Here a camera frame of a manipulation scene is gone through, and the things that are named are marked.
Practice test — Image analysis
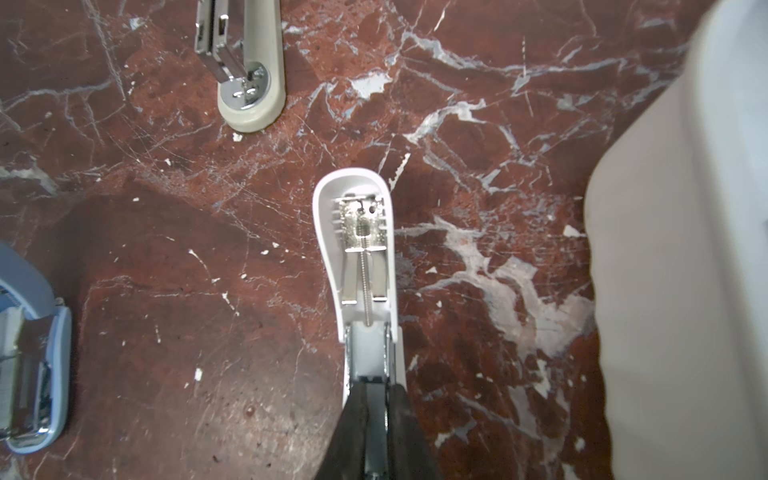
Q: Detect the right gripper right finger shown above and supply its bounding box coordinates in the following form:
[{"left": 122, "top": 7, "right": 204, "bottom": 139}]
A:
[{"left": 387, "top": 383, "right": 443, "bottom": 480}]

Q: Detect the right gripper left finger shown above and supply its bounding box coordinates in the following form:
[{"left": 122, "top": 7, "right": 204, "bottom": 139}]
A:
[{"left": 314, "top": 383, "right": 368, "bottom": 480}]

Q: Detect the white mini stapler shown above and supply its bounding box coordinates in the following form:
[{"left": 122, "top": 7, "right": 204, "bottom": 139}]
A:
[{"left": 313, "top": 168, "right": 405, "bottom": 479}]

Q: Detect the blue mini stapler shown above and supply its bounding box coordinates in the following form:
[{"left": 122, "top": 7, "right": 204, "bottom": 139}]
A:
[{"left": 1, "top": 243, "right": 72, "bottom": 455}]

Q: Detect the white plastic tray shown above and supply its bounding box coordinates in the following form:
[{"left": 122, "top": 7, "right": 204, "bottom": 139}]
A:
[{"left": 584, "top": 1, "right": 767, "bottom": 479}]

